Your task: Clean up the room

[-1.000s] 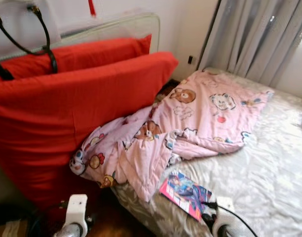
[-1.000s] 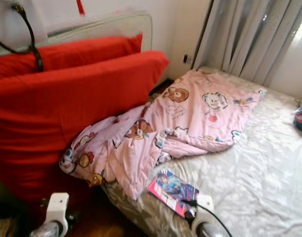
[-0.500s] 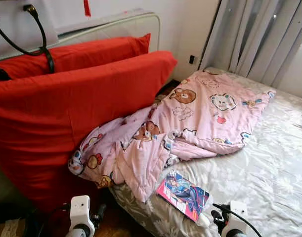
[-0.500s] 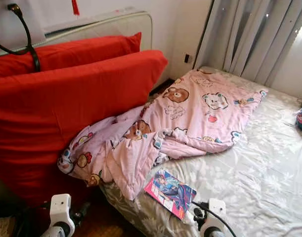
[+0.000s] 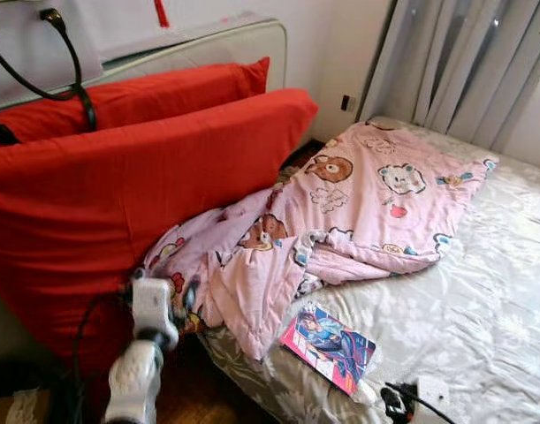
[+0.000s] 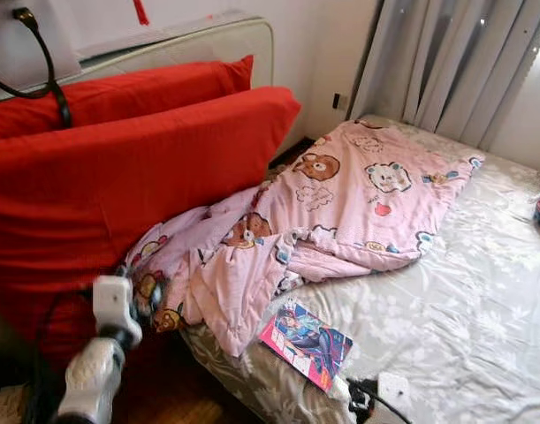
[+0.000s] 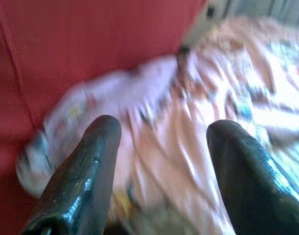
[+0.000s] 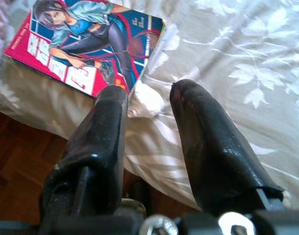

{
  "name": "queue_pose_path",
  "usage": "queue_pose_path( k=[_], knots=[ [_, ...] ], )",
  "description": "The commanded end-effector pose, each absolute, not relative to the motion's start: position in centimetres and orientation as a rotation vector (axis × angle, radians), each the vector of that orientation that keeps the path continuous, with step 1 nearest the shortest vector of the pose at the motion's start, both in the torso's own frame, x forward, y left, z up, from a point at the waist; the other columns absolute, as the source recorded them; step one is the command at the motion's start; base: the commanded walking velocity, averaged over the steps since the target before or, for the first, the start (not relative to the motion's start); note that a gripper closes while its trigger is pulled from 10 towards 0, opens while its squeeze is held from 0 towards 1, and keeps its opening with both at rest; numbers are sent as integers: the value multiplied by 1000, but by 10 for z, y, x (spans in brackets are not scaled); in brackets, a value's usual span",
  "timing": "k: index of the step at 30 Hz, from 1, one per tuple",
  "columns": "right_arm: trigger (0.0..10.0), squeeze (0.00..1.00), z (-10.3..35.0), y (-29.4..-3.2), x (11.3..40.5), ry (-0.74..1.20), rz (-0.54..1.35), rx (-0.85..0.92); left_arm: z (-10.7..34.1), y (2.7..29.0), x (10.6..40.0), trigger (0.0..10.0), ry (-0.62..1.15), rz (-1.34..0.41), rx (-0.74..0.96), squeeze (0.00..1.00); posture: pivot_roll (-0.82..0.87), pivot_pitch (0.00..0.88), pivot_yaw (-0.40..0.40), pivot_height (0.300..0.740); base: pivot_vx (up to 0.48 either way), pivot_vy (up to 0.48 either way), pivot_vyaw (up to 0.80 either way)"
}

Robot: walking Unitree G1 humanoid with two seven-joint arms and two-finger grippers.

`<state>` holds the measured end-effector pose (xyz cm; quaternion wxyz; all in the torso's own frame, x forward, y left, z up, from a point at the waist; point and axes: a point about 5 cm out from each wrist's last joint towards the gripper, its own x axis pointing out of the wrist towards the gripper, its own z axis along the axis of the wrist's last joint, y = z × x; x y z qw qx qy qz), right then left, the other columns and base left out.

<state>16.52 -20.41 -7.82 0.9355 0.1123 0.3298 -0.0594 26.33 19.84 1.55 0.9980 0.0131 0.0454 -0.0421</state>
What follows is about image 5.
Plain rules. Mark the grey curtain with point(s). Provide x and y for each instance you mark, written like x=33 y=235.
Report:
x=464 y=62

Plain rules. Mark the large red pillow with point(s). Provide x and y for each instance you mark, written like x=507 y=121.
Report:
x=119 y=185

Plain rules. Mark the beige padded headboard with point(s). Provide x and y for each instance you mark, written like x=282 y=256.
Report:
x=243 y=44

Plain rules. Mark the red hanging tassel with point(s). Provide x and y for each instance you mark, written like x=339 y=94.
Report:
x=161 y=12

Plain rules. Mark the colourful cartoon magazine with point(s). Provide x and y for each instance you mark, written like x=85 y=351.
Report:
x=330 y=346

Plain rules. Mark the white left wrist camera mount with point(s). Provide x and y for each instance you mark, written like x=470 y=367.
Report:
x=152 y=305

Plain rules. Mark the wall socket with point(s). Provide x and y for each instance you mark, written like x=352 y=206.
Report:
x=348 y=103

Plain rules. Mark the pink bear print quilt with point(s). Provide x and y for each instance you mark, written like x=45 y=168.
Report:
x=376 y=203

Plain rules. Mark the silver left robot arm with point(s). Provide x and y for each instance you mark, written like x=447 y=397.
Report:
x=135 y=384

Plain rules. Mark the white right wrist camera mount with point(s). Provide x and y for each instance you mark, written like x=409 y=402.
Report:
x=433 y=393

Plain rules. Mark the flat red pillow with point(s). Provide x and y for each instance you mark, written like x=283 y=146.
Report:
x=163 y=93

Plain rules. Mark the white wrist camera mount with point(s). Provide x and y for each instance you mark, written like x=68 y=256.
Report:
x=152 y=305
x=433 y=393

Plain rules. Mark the grey floral bed sheet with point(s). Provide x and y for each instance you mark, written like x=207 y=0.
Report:
x=464 y=309

